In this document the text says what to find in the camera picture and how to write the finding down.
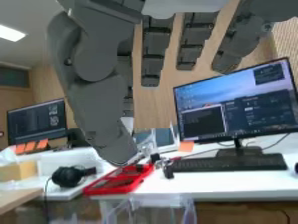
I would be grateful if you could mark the dark grey five-finger robot hand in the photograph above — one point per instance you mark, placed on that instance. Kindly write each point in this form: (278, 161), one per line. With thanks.
(95, 60)

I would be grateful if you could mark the small computer screen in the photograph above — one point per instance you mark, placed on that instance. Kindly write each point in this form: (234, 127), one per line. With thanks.
(35, 121)

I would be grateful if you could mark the orange sticky note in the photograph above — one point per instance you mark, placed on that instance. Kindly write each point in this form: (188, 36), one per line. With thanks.
(21, 148)
(43, 143)
(30, 146)
(187, 146)

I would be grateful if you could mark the red tray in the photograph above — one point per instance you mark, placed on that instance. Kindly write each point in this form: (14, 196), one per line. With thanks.
(135, 170)
(114, 185)

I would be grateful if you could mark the large computer screen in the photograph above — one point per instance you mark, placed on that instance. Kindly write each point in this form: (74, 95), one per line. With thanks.
(240, 100)

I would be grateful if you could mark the black headphones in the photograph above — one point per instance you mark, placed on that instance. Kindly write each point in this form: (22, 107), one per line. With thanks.
(67, 176)

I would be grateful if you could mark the small wooden box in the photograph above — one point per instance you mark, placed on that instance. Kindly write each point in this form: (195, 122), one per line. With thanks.
(18, 170)

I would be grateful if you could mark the small black device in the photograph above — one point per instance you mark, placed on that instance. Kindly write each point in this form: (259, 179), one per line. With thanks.
(170, 172)

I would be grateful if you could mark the black keyboard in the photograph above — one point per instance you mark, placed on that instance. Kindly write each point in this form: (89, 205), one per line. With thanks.
(231, 162)

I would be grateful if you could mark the wooden desk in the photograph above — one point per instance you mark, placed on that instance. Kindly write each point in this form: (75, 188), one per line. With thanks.
(15, 198)

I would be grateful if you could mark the clear box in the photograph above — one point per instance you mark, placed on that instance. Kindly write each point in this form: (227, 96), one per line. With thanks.
(147, 210)

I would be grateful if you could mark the white desk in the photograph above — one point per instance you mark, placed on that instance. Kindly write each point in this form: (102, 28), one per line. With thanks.
(222, 185)

